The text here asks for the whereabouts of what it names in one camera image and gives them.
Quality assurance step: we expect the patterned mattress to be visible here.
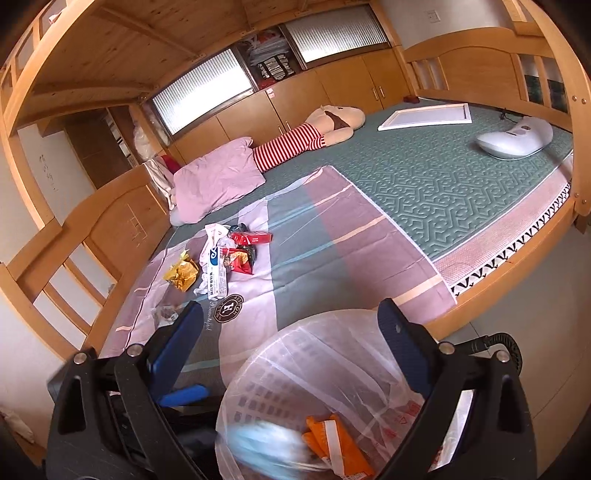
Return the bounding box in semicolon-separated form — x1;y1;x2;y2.
434;178;575;298

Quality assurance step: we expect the blue face mask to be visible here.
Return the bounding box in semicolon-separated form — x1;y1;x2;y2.
228;422;308;480

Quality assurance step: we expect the plaid bedsheet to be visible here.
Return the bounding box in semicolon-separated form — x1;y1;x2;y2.
99;165;458;393

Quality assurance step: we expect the red cigarette box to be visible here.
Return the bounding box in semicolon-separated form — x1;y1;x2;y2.
230;232;273;247

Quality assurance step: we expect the pink crumpled cloth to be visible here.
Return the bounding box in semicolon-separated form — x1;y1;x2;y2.
199;223;232;268

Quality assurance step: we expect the cluttered open cabinet shelf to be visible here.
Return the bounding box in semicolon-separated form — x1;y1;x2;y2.
238;30;303;92

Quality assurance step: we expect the white handheld mite vacuum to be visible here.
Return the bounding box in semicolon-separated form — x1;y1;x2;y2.
475;116;554;161

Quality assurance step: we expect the green quilted mattress pad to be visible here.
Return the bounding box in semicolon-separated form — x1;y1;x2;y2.
182;104;575;273

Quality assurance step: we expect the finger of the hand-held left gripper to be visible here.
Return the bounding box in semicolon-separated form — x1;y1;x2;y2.
159;384;212;408

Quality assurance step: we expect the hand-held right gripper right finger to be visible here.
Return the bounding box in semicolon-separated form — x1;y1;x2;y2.
369;299;539;480

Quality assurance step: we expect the wooden bunk bed frame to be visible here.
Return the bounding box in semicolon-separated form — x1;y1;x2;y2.
0;0;591;462

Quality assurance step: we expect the dark wooden bookshelf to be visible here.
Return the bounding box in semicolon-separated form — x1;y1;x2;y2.
65;104;153;190

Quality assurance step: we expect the wooden wall cabinet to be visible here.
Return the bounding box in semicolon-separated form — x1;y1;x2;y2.
171;46;416;162

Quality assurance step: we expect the white picture frame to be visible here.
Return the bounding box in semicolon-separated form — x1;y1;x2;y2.
378;103;472;132

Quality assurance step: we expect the gold foil wrapper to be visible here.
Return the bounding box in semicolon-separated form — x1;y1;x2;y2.
163;249;200;292

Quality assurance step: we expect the pink folded duvet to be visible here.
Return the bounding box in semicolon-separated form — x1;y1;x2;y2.
173;137;267;227

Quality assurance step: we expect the trash bin with plastic bag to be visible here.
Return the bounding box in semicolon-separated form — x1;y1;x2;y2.
215;310;462;480

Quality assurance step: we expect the black corrugated hose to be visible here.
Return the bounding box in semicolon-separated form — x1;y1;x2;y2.
455;332;522;374

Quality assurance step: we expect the frosted glass window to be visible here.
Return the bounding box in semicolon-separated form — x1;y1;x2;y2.
152;48;257;134
281;4;389;63

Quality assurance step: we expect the red white striped cloth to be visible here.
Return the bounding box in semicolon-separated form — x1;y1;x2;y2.
252;105;367;174

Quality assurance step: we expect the red snack packet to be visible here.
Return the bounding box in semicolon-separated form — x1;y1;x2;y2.
228;247;257;276

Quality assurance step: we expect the clear plastic wrapper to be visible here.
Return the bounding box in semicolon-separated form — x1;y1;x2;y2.
151;305;181;326

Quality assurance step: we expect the orange wrapper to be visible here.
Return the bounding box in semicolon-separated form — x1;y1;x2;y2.
302;414;375;480

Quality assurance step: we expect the crumpled white tissue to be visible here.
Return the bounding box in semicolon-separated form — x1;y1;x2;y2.
193;270;218;296

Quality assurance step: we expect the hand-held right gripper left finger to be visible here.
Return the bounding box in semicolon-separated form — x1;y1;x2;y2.
44;301;205;480

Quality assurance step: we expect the white stuffed plastic bag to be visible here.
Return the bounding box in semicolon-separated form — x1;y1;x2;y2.
131;117;167;162

